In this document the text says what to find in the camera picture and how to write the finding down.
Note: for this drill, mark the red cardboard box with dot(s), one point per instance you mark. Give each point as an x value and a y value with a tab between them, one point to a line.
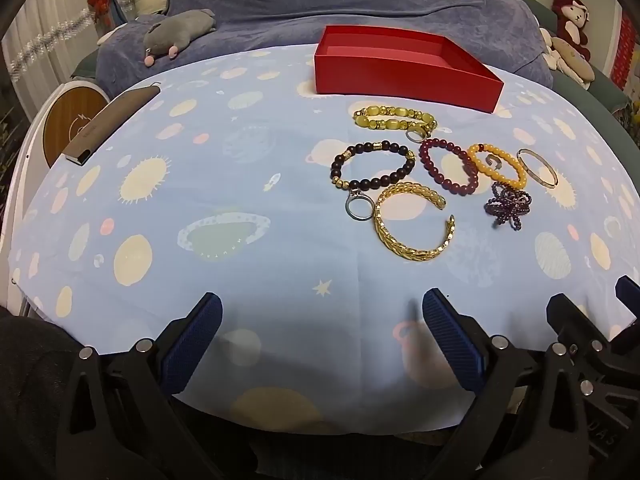
400	67

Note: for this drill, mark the thin metal bangle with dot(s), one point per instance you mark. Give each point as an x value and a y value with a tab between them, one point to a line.
550	172

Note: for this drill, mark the teal sofa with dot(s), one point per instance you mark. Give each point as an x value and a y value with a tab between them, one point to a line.
595	105

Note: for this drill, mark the red bow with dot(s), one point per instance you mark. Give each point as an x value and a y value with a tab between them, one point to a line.
101	2

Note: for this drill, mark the light blue planet-print cloth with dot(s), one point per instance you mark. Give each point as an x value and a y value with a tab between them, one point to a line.
225	160

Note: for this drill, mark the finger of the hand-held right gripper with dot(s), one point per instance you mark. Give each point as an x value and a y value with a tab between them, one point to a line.
629	297
575	322

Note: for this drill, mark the white device with wooden disc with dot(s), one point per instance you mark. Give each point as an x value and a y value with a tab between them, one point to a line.
62	120

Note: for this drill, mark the grey plush toy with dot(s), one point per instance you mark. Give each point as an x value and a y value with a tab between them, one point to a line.
175	32

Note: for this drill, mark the silver tinsel garland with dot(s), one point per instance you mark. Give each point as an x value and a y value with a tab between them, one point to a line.
55	35

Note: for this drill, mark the red monkey plush toy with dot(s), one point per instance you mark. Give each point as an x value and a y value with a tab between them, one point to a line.
570	17

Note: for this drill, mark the white curtain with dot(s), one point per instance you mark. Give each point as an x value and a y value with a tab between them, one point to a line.
45	15

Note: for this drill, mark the person's dark trouser leg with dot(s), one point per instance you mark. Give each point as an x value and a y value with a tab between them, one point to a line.
30	395

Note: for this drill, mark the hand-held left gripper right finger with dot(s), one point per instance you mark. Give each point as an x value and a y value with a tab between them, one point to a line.
452	340

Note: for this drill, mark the grey rectangular case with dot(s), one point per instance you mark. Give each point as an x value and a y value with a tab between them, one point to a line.
107	122

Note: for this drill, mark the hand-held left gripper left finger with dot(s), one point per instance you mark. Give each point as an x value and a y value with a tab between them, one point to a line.
192	345

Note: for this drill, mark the white and beige plush toy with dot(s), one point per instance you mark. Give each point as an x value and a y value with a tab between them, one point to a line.
572	60

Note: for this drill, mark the blue plush blanket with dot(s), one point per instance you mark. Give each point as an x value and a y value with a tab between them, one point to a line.
310	0

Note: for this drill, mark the potted plant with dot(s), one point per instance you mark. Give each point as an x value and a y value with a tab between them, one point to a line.
631	120

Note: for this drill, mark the red wall decoration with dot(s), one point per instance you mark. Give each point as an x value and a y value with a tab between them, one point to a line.
624	50

